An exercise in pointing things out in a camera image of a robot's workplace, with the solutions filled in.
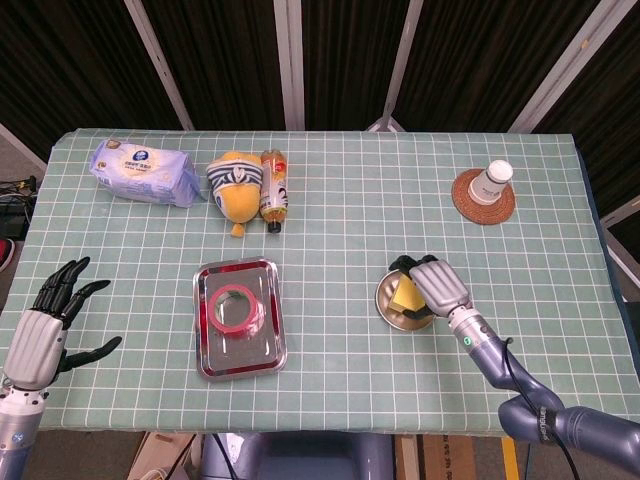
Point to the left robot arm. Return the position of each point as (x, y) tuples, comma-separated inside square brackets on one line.
[(17, 430)]

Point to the blue tissue pack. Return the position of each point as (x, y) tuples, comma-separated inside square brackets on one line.
[(140, 172)]

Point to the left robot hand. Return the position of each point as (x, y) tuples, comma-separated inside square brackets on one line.
[(35, 345)]

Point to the green grid tablecloth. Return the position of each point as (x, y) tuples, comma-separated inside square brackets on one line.
[(350, 200)]

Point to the rectangular steel tray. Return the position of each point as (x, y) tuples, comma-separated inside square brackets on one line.
[(240, 360)]

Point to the red tape roll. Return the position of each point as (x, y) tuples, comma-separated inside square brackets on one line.
[(215, 315)]

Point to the yellow plush with striped hat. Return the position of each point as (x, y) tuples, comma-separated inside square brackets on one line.
[(240, 200)]

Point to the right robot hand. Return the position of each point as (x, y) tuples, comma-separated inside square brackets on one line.
[(440, 287)]

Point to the plastic tea bottle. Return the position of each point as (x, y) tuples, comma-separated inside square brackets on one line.
[(274, 195)]

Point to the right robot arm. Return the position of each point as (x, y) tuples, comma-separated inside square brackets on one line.
[(520, 415)]

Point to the blue-grey robot torso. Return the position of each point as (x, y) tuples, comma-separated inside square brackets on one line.
[(300, 457)]

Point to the yellow foam cube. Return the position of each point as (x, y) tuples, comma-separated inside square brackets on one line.
[(407, 295)]

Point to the round woven coaster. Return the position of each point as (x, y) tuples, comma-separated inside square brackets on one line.
[(482, 212)]

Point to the white metal frame post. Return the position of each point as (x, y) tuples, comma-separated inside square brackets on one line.
[(290, 65), (397, 75), (160, 70), (565, 65)]

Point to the black pleated curtain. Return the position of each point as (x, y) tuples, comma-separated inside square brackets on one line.
[(225, 55)]

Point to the round steel plate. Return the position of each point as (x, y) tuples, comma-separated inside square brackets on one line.
[(387, 297)]

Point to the cardboard box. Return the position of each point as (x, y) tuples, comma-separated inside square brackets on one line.
[(160, 455), (450, 457)]

